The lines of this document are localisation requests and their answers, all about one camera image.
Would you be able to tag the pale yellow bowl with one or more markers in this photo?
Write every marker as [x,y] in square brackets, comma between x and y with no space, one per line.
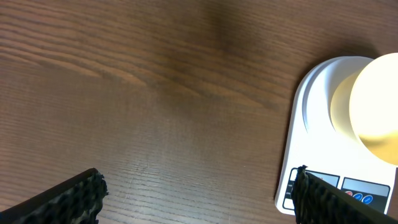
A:
[364,107]

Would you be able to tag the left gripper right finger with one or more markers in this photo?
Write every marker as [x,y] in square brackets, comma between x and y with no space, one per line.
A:
[317,202]

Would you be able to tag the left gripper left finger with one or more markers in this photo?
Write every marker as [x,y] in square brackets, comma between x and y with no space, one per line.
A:
[76,200]

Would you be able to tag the white digital kitchen scale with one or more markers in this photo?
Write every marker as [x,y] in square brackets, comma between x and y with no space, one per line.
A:
[313,141]

